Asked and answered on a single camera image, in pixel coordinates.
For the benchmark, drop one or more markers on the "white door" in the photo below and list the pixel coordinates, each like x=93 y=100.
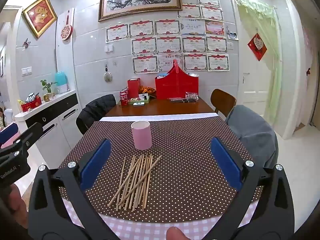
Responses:
x=252 y=90

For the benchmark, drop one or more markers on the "black jacket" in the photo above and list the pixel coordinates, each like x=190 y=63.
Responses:
x=96 y=110

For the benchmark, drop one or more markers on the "person's right hand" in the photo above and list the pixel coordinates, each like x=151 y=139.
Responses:
x=176 y=234

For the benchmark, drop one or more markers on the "white flat device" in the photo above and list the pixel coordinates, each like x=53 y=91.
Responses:
x=138 y=104

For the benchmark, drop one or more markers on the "red cola can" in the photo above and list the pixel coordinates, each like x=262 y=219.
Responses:
x=123 y=98
x=125 y=90

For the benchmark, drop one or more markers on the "small wall photo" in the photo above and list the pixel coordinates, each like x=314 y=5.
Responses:
x=232 y=36

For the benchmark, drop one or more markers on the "hanging round brush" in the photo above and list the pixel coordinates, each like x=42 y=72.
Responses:
x=108 y=77

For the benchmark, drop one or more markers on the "white wall socket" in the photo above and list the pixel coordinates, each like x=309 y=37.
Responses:
x=230 y=45

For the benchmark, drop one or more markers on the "white wall switch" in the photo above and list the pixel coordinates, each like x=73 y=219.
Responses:
x=108 y=48

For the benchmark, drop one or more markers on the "red heart decoration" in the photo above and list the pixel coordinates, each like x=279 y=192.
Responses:
x=257 y=46

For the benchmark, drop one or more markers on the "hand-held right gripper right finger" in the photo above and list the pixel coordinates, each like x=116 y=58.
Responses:
x=226 y=163

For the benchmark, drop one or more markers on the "green tray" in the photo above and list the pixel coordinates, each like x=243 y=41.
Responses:
x=146 y=101

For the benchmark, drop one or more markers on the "wooden dining table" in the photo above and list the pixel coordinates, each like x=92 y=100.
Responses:
x=162 y=107

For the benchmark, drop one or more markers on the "person's left hand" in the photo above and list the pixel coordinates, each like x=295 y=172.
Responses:
x=13 y=205

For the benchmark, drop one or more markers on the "butterfly wall ornament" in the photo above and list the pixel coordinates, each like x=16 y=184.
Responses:
x=26 y=42

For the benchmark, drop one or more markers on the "brown polka dot tablecloth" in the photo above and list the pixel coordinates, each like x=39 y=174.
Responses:
x=187 y=180

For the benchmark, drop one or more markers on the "framed red gold picture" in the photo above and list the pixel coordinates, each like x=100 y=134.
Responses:
x=40 y=16

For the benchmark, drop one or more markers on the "potted plant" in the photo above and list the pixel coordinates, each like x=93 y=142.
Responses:
x=48 y=87

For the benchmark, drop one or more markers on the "white sideboard cabinet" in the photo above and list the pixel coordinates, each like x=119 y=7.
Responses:
x=62 y=120

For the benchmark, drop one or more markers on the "chair with grey cover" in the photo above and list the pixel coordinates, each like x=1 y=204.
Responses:
x=252 y=130

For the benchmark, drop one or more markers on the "teal humidifier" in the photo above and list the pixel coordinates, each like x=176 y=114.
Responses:
x=60 y=81

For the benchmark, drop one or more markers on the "pink checkered tablecloth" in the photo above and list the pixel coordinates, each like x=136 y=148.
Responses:
x=140 y=227

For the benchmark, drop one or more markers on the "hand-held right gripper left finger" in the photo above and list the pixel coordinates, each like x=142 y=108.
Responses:
x=96 y=163

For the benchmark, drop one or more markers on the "wooden chair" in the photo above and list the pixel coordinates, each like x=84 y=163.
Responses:
x=222 y=100

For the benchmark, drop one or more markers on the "green curtain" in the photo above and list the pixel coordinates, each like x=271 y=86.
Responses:
x=273 y=55

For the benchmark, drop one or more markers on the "double light switch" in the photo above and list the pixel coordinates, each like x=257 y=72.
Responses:
x=26 y=71

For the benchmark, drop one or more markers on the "pink cup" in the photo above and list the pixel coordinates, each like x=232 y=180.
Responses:
x=141 y=137

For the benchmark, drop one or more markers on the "pile of wooden chopsticks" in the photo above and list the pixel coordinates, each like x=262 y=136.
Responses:
x=141 y=170

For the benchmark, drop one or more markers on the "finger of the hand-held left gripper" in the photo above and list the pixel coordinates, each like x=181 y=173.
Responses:
x=8 y=132
x=32 y=132

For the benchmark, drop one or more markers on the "red round hanging ornament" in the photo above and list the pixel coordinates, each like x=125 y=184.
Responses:
x=66 y=32

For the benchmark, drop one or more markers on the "red storage basket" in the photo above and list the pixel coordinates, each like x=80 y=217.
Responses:
x=31 y=105

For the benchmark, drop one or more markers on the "group of award certificates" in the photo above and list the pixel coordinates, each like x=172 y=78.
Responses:
x=142 y=28

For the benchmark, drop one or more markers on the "red box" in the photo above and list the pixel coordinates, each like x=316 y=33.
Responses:
x=133 y=87

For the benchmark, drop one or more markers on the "orange snack packets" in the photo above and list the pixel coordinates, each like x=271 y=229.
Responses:
x=147 y=89

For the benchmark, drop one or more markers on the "framed plum blossom painting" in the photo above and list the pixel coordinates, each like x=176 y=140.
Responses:
x=140 y=0

